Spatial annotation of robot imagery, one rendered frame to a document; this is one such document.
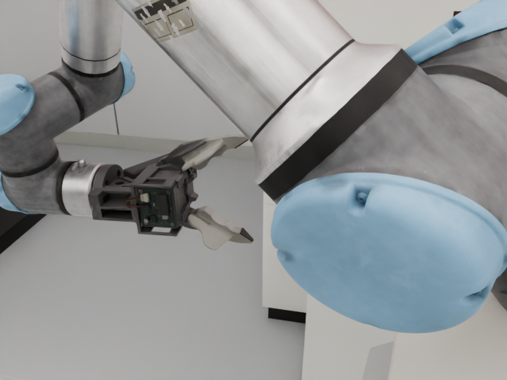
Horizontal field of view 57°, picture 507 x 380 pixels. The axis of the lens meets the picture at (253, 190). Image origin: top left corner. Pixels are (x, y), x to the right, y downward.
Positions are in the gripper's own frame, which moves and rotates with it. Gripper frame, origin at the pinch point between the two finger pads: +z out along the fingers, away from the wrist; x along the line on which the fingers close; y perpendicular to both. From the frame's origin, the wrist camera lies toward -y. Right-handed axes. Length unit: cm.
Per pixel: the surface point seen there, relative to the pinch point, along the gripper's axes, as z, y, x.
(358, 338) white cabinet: 16.1, -14.6, -37.4
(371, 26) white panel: 17, -76, 12
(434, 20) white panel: 33, -76, 13
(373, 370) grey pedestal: 16.2, 12.2, -17.2
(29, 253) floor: -129, -104, -89
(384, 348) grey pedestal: 17.6, 8.5, -17.1
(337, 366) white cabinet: 12.4, -14.9, -45.3
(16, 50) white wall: -205, -230, -17
